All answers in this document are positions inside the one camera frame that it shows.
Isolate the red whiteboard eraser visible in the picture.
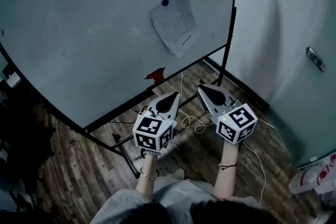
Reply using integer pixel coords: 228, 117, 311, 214
145, 67, 166, 84

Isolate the thin gold bangle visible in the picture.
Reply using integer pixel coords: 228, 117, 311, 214
139, 167, 157, 182

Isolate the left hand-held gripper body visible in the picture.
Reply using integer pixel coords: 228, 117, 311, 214
132, 110, 179, 153

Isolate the black baseboard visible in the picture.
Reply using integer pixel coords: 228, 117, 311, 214
203, 57, 270, 113

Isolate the white printed paper sheet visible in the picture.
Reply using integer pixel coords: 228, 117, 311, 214
149, 0, 197, 59

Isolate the frosted glass door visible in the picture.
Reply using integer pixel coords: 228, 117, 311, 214
269, 0, 336, 169

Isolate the metal door fitting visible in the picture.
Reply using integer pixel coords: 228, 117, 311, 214
306, 46, 326, 73

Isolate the black equipment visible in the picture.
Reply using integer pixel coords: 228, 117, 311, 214
0, 78, 57, 218

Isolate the white floor cable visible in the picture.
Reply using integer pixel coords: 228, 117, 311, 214
177, 72, 267, 207

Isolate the small white box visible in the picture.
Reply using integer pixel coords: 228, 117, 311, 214
5, 72, 22, 89

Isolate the person's left forearm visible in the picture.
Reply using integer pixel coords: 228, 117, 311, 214
135, 149, 162, 200

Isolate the person's light shoe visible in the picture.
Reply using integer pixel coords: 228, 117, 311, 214
167, 168, 186, 179

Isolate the white plastic bag red print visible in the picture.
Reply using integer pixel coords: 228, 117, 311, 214
288, 154, 336, 209

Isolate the person's grey clothing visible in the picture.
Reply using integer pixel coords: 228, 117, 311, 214
90, 172, 263, 224

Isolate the person's right forearm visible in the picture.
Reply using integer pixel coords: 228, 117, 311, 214
212, 140, 241, 201

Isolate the black cord bracelet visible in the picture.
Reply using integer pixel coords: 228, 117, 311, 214
218, 162, 238, 170

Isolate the black floor cable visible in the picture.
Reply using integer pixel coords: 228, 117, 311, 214
107, 104, 148, 125

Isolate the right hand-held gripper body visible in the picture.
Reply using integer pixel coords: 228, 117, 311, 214
211, 103, 258, 145

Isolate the large white whiteboard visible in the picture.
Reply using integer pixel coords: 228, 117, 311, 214
0, 0, 238, 131

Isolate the pale beaded bracelet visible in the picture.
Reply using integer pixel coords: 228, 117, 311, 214
143, 148, 162, 157

